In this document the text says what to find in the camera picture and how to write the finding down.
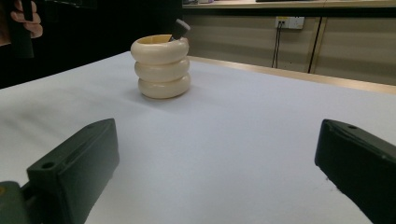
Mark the black makeup brush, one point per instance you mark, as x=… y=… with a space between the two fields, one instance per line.
x=180 y=29

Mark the cream ribbed holder cup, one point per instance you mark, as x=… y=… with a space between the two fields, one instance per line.
x=162 y=71

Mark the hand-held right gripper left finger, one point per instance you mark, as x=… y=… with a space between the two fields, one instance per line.
x=81 y=161

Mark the black horizontal frame bar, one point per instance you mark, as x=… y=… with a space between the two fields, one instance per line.
x=249 y=11

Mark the black curtain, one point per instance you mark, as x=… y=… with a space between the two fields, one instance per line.
x=93 y=31

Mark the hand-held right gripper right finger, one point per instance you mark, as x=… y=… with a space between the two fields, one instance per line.
x=361 y=165

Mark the white table cover sheet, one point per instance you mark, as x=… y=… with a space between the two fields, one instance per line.
x=218 y=140

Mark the white wall power outlet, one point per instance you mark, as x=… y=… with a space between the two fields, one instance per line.
x=289 y=22

